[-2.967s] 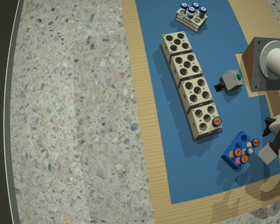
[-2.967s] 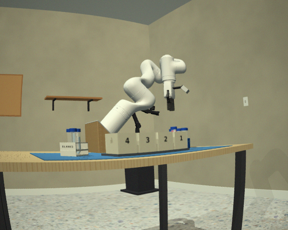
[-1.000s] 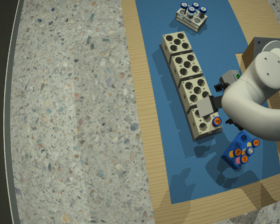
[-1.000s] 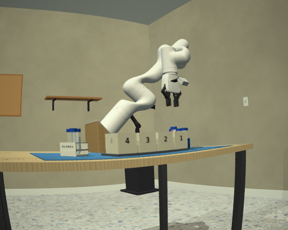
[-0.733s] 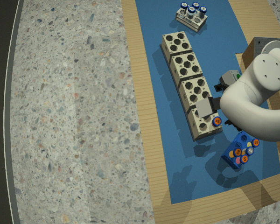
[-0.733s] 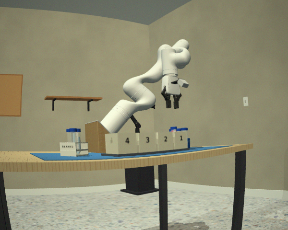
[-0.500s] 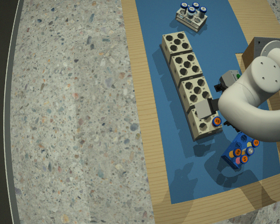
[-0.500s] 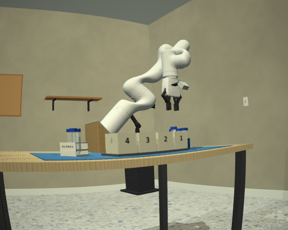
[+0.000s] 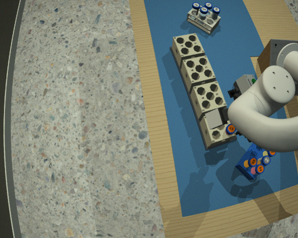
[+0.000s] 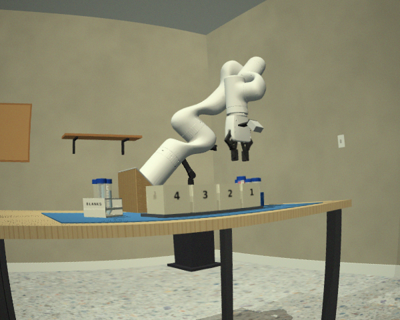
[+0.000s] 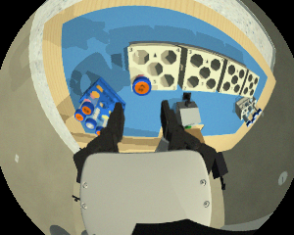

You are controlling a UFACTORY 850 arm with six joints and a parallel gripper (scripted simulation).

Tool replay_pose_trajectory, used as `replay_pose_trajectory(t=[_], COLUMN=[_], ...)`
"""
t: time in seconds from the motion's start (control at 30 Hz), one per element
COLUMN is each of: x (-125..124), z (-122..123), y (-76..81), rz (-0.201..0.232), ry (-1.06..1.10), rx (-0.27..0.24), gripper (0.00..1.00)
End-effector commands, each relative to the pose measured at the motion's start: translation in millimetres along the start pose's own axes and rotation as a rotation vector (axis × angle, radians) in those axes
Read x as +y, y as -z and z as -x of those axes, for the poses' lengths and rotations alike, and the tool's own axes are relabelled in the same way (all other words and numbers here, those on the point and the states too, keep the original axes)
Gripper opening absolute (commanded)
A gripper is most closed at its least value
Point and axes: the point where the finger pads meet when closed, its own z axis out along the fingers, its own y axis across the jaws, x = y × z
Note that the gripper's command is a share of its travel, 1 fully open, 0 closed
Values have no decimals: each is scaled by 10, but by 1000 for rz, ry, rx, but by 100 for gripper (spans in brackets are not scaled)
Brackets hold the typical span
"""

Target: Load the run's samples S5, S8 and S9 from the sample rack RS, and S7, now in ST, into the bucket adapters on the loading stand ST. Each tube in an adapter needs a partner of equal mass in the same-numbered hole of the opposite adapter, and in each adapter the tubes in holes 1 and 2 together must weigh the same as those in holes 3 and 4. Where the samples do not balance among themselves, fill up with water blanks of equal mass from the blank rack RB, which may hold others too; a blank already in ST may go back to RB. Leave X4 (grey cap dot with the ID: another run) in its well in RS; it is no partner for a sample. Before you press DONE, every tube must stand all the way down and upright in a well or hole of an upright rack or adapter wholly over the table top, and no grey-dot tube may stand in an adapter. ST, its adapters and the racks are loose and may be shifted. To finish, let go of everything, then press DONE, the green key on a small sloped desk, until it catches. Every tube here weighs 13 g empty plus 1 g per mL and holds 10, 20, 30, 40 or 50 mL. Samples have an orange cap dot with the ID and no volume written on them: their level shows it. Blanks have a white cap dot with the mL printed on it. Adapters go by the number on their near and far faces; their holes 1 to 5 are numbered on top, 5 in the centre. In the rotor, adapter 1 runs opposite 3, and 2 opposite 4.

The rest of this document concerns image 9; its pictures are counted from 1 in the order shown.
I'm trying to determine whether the beige tube rack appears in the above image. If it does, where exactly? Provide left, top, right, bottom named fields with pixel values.
left=187, top=9, right=221, bottom=35

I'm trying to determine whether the small grey sloped desk with green button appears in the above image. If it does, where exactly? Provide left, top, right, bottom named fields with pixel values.
left=228, top=74, right=256, bottom=98

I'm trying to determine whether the blue tube rack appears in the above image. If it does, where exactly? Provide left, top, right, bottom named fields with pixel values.
left=235, top=143, right=265, bottom=180

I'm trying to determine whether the blue bench mat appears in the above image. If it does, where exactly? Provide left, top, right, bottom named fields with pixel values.
left=144, top=0, right=298, bottom=217

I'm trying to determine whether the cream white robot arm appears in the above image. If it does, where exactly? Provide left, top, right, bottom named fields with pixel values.
left=205, top=43, right=298, bottom=153

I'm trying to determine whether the sample tube with blue cap and orange dot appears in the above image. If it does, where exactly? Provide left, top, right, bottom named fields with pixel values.
left=225, top=124, right=236, bottom=135

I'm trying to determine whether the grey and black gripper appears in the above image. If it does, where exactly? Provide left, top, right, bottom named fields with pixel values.
left=233, top=94, right=242, bottom=136

